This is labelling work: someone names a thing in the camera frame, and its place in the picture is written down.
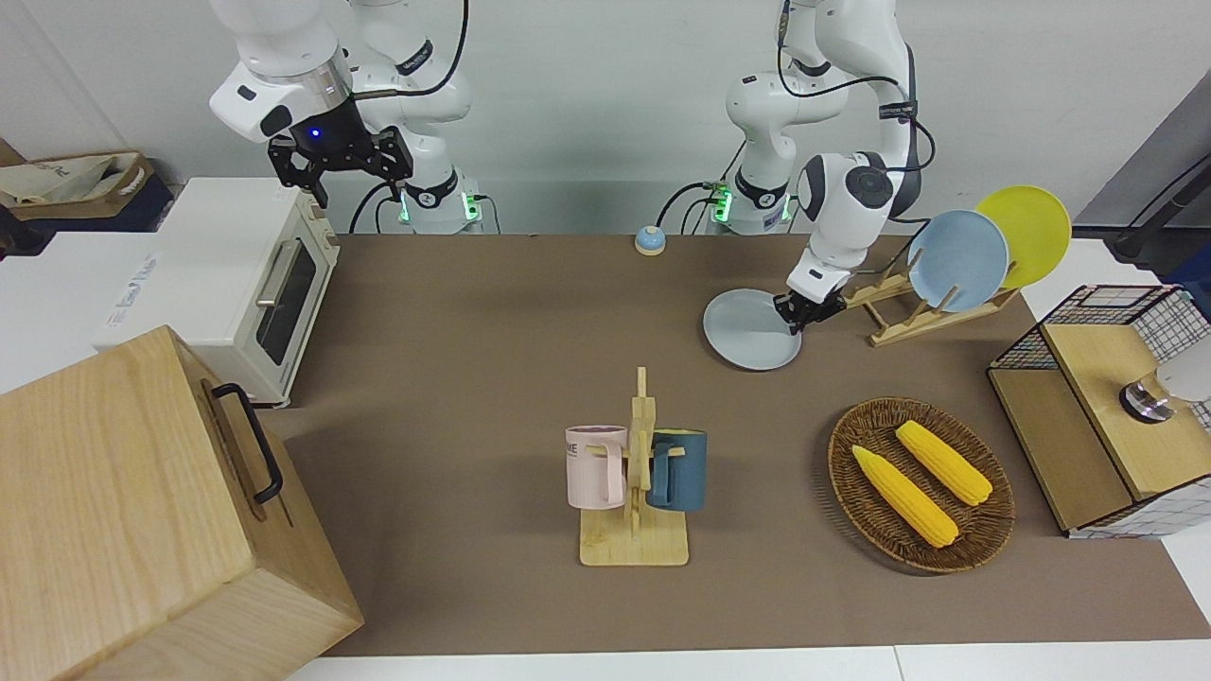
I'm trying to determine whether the black right arm base cable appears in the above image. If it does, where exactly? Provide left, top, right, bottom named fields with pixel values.
left=348, top=180, right=403, bottom=235

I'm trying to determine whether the wooden dish rack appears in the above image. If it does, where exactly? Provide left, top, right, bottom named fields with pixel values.
left=842, top=257, right=1021, bottom=348

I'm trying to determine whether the wooden box with black handle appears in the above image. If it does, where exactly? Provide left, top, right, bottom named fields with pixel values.
left=0, top=325, right=365, bottom=681

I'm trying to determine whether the dark blue mug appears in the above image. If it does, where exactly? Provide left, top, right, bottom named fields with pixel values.
left=649, top=428, right=709, bottom=513

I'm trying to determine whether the light blue plate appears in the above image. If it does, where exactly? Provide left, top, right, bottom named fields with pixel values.
left=907, top=209, right=1010, bottom=313

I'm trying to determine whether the black arm base cable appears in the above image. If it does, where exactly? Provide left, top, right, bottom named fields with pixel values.
left=658, top=180, right=729, bottom=236
left=348, top=180, right=403, bottom=235

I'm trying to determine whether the black wire grid storage shelf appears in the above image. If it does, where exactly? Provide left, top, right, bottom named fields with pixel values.
left=987, top=284, right=1211, bottom=540

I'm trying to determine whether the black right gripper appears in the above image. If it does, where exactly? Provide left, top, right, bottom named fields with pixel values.
left=268, top=95, right=414, bottom=210

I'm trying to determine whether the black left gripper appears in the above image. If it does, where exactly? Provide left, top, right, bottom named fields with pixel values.
left=774, top=287, right=847, bottom=336

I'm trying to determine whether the white cylinder device glass base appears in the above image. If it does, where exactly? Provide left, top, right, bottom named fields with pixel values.
left=1119, top=350, right=1211, bottom=424

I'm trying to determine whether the brown table mat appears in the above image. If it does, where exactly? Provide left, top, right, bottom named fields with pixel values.
left=260, top=234, right=1211, bottom=658

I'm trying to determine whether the yellow corn cob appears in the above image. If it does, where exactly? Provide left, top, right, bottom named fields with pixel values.
left=851, top=445, right=960, bottom=549
left=895, top=420, right=993, bottom=507

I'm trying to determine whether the wooden mug tree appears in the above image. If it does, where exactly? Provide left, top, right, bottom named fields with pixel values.
left=579, top=367, right=690, bottom=568

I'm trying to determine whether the pink mug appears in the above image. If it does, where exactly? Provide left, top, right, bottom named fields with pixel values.
left=565, top=425, right=630, bottom=512

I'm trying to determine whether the white cloth bag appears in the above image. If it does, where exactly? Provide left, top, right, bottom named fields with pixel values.
left=0, top=156, right=119, bottom=204

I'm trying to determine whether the brown wicker basket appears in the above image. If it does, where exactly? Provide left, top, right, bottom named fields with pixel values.
left=828, top=396, right=1017, bottom=575

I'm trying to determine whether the black metal stand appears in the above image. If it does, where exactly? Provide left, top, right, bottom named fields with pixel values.
left=1112, top=156, right=1211, bottom=261

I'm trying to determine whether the gray plate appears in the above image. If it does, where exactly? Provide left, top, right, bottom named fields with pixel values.
left=702, top=288, right=803, bottom=372

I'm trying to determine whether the black left arm base cable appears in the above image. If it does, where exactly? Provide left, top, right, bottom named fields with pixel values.
left=658, top=180, right=729, bottom=236

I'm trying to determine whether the white toaster oven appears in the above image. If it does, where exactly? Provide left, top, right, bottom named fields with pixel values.
left=93, top=177, right=342, bottom=409

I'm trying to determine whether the yellow plate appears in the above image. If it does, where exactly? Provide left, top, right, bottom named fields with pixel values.
left=974, top=185, right=1073, bottom=290

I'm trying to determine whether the dark blue storage crate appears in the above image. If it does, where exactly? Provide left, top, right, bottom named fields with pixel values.
left=0, top=175, right=176, bottom=256

